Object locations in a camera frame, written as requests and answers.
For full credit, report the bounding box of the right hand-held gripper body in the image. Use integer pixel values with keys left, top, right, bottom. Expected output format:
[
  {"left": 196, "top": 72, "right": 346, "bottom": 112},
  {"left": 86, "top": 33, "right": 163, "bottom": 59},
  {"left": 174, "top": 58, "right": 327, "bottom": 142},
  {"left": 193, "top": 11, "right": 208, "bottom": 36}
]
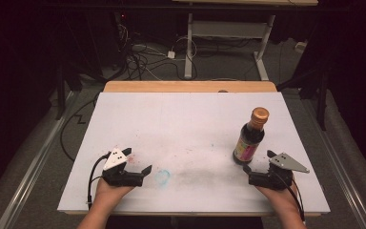
[{"left": 248, "top": 152, "right": 311, "bottom": 192}]

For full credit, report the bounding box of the person's right hand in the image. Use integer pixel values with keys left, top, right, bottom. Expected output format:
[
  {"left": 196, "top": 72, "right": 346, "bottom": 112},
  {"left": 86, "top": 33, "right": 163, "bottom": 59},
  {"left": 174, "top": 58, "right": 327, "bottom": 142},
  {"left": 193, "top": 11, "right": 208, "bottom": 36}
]
[{"left": 254, "top": 181, "right": 300, "bottom": 215}]

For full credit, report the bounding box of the person's left hand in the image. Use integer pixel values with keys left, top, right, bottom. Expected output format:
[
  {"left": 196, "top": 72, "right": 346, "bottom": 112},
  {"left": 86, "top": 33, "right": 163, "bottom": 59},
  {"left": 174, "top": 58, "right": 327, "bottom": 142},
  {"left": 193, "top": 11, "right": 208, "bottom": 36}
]
[{"left": 92, "top": 177, "right": 135, "bottom": 212}]

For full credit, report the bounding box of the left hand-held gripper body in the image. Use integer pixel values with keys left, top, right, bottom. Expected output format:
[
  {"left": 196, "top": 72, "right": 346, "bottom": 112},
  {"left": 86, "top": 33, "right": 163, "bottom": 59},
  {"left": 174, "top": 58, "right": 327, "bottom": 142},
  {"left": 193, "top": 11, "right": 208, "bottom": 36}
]
[{"left": 101, "top": 147, "right": 144, "bottom": 188}]

